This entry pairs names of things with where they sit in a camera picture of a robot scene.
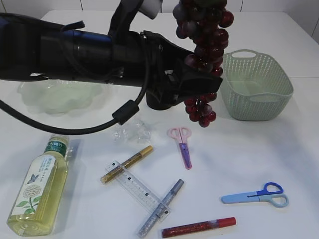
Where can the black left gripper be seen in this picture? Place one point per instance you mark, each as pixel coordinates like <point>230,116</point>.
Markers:
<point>171,80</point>

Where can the clear plastic sheet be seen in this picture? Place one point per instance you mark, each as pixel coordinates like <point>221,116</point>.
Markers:
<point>136,131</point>

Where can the purple artificial grape bunch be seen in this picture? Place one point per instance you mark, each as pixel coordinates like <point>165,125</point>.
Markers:
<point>205,23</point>

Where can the yellow tea drink bottle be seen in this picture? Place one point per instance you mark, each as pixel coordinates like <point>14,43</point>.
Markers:
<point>35,208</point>

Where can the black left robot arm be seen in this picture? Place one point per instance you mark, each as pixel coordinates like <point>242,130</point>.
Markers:
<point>33,50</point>

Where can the gold glitter marker pen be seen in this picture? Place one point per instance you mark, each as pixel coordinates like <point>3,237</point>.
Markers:
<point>116,170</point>

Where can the light green woven plastic basket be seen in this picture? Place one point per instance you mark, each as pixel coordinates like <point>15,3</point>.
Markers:
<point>255,87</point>

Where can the silver glitter marker pen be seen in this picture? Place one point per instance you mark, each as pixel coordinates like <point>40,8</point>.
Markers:
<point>161,209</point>

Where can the green wavy glass plate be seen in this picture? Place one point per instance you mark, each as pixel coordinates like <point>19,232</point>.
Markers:
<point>57,97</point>

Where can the clear plastic ruler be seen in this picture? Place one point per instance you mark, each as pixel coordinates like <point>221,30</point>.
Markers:
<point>143,195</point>

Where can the red glitter marker pen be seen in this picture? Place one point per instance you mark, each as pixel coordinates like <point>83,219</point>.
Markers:
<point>198,227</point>

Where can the pink scissors with purple sheath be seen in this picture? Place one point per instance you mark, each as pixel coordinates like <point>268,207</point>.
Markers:
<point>180,135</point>

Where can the blue scissors with sheath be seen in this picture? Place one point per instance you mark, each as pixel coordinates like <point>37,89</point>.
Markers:
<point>271,193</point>

